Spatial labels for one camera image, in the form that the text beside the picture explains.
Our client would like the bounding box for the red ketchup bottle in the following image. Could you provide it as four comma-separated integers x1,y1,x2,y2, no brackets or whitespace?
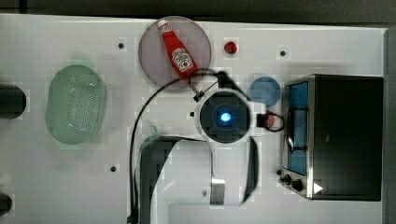
157,20,197,78

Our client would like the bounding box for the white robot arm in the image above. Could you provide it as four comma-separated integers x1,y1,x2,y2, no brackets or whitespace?
134,88,266,224

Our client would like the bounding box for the green cup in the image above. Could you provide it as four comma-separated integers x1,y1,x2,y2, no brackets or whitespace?
139,124,160,151

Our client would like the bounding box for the pink round plate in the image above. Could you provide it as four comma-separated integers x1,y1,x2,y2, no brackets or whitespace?
138,16,212,87

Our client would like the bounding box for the black toaster oven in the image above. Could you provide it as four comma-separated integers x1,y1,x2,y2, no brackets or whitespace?
278,74,384,202

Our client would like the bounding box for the large strawberry toy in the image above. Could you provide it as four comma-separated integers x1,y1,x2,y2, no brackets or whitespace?
267,113,275,128

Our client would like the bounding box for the small red strawberry toy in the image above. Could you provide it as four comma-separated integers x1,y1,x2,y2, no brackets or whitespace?
224,41,237,54

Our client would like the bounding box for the black cylinder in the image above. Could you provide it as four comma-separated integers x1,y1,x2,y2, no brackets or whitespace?
0,84,26,119
0,193,13,217

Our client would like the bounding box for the black cylinder left upper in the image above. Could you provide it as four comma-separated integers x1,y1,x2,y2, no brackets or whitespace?
0,84,26,119

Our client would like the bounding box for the black cylinder left lower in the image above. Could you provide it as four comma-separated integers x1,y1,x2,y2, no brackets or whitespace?
0,193,13,217

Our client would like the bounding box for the blue bowl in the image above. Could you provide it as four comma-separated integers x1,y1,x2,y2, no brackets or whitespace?
248,77,281,107

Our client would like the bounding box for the green perforated basket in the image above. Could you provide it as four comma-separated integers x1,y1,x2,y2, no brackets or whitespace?
45,64,106,145

